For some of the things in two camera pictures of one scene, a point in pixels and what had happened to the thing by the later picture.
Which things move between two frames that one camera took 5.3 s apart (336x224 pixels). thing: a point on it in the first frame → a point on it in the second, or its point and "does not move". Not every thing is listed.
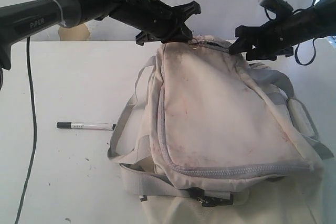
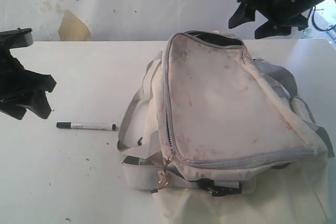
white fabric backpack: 205,138 does not move
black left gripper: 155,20 → 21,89
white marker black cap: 87,125 does not move
